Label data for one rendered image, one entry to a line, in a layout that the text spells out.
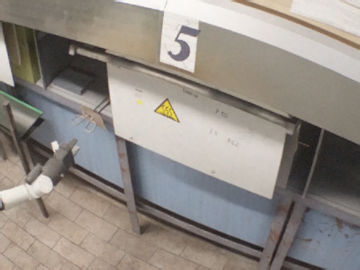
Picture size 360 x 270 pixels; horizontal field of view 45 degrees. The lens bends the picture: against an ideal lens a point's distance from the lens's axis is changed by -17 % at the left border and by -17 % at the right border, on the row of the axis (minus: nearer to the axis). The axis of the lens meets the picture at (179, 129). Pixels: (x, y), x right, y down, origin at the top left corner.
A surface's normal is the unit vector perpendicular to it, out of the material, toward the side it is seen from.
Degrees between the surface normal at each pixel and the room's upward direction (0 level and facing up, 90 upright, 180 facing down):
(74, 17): 80
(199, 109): 90
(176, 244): 0
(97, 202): 0
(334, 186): 0
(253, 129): 90
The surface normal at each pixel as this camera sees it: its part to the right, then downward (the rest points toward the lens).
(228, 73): -0.49, 0.49
